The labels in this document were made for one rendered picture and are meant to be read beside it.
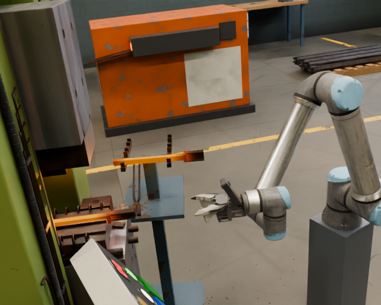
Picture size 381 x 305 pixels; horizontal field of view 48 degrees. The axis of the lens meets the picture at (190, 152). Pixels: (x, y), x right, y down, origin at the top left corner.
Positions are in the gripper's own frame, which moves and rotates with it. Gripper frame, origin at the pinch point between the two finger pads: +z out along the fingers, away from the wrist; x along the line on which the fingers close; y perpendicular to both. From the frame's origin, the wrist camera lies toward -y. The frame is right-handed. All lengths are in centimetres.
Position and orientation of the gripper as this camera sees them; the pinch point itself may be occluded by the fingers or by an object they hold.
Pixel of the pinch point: (193, 204)
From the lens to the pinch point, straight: 163.0
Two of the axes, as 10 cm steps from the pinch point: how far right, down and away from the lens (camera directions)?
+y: 0.9, 9.1, 4.1
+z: -9.9, 1.2, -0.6
